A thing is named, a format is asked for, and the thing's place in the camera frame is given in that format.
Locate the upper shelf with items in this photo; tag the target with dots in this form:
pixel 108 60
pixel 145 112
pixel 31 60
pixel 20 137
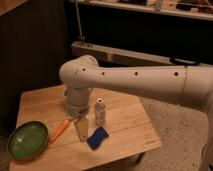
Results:
pixel 155 8

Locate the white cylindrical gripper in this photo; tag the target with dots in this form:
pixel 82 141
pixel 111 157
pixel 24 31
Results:
pixel 77 105

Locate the blue sponge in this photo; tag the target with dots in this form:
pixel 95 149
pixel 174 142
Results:
pixel 97 137

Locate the green bowl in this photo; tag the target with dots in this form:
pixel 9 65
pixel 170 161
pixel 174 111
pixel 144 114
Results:
pixel 28 140

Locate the small white bottle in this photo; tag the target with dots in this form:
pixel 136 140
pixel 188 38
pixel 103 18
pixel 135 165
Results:
pixel 99 112

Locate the grey metal shelf beam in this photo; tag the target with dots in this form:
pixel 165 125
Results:
pixel 127 57

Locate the wooden table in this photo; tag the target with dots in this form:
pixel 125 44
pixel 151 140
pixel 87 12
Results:
pixel 128 125

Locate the orange carrot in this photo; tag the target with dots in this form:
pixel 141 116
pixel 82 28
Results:
pixel 59 131

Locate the metal vertical pole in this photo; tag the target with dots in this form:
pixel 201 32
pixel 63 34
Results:
pixel 81 36

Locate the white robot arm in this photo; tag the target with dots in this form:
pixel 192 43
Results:
pixel 189 86

